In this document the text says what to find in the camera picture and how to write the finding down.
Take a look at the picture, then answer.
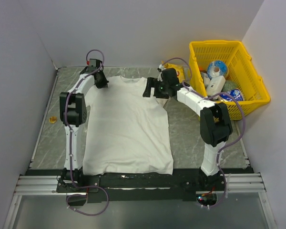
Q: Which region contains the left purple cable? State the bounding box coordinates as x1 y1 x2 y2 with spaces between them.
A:
63 49 110 217

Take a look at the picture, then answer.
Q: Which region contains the blue white snack packet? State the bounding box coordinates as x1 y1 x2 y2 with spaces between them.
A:
219 89 245 102

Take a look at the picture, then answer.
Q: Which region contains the white t-shirt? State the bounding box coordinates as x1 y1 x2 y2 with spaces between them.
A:
82 76 174 176

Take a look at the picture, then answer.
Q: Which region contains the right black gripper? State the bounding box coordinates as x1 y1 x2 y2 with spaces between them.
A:
143 77 169 99

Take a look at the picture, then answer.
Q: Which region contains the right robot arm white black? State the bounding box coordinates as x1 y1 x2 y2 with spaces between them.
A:
143 68 233 190

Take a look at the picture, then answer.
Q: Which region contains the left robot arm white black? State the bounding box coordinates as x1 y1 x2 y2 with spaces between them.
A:
59 59 109 192

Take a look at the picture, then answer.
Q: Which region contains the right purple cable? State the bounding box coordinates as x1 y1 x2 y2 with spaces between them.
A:
162 57 248 208

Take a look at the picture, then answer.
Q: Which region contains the yellow plastic basket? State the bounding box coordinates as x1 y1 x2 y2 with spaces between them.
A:
189 40 270 115

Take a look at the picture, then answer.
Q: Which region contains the aluminium frame rail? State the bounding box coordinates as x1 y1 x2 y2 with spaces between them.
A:
13 174 266 196

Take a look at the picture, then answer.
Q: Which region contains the white plastic bottle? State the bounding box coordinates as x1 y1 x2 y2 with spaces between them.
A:
206 75 226 100

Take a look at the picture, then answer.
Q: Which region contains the purple cable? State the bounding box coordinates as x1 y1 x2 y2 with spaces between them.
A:
63 49 110 217
162 57 248 208

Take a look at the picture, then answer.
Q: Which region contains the blue white tape roll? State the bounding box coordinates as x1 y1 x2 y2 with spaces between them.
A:
207 60 228 79

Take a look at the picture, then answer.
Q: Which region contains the green round melon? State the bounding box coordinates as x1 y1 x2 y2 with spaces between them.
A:
222 80 237 93

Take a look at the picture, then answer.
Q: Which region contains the yellow Lays chips bag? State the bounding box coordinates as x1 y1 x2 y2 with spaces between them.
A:
160 62 185 83

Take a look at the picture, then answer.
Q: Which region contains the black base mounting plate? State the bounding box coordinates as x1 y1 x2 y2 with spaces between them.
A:
57 168 253 203

